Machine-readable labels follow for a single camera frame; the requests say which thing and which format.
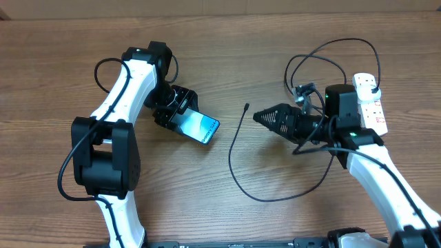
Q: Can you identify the Samsung Galaxy smartphone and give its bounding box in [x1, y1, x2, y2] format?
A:
[172, 108, 220, 145]

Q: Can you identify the black USB charging cable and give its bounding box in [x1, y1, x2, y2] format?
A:
[228, 37, 382, 203]

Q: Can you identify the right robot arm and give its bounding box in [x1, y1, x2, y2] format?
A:
[253, 84, 440, 247]

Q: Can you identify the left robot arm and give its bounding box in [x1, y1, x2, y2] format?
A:
[62, 41, 198, 247]

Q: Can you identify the white charger plug adapter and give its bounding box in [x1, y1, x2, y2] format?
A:
[356, 85, 382, 105]

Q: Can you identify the white power strip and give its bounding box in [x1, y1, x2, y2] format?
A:
[352, 73, 388, 136]

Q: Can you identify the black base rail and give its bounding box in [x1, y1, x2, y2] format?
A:
[82, 236, 390, 248]

